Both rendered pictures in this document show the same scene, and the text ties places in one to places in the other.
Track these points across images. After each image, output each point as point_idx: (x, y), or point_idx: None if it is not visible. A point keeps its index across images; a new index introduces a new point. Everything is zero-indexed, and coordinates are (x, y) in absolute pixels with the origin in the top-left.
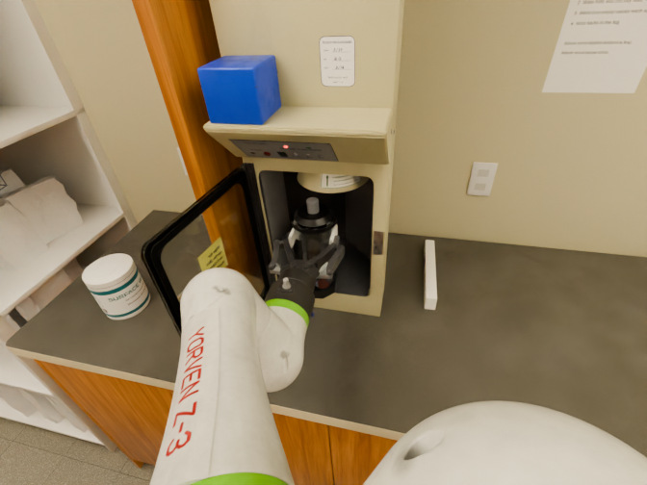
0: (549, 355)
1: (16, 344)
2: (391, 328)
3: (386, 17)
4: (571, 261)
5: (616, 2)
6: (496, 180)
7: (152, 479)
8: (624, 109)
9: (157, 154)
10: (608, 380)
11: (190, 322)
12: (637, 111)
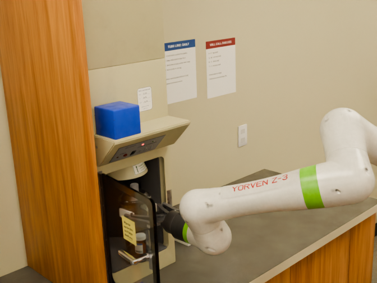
0: (254, 228)
1: None
2: (188, 261)
3: (161, 77)
4: None
5: (177, 59)
6: None
7: (290, 182)
8: (196, 105)
9: None
10: (278, 223)
11: (223, 193)
12: (201, 105)
